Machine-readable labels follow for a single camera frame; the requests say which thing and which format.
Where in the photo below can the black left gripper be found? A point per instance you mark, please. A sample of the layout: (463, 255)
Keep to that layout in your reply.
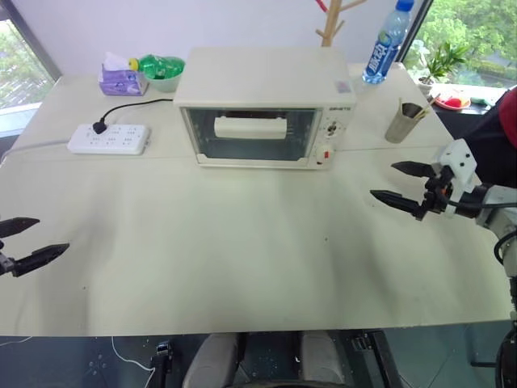
(5, 264)

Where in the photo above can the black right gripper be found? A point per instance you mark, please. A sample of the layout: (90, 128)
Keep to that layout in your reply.
(434, 196)

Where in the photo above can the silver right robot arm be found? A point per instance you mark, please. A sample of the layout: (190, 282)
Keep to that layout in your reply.
(498, 210)

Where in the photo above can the white toaster oven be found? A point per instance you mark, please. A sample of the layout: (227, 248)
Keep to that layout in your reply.
(258, 77)

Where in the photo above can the grey metal cup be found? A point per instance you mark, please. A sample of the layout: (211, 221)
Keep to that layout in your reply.
(400, 127)

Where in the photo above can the wooden chopstick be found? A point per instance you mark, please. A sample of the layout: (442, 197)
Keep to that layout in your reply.
(428, 107)

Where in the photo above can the black side table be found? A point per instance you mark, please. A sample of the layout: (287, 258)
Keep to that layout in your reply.
(464, 119)

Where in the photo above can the plate with red items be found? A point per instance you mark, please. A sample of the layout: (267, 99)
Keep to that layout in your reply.
(454, 103)

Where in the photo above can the person in dark clothes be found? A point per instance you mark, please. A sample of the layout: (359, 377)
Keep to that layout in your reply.
(494, 137)

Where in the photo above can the potted green plant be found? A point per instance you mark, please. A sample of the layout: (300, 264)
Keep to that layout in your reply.
(442, 60)

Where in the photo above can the white power strip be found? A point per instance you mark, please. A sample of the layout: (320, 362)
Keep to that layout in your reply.
(108, 140)

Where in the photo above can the blue labelled water bottle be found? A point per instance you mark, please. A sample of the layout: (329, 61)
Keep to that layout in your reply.
(383, 52)

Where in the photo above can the wooden coat rack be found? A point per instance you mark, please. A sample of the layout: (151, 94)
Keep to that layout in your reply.
(332, 24)

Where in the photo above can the purple tissue box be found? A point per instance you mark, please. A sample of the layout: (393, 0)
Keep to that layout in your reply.
(121, 83)

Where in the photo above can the grey rounded shape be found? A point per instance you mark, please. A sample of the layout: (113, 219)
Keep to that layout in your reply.
(212, 359)
(321, 357)

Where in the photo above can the red item on rack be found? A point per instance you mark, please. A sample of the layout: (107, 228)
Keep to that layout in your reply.
(321, 5)

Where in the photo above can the pale green bowl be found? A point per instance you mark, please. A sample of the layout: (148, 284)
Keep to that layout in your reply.
(165, 84)

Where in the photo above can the green plastic bottle yellow cap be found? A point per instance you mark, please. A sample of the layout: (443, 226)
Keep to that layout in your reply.
(161, 64)

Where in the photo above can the dark window frame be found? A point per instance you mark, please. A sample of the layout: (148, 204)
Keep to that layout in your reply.
(416, 24)
(36, 36)

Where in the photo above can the black table frame leg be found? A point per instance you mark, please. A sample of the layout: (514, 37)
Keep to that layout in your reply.
(161, 365)
(377, 359)

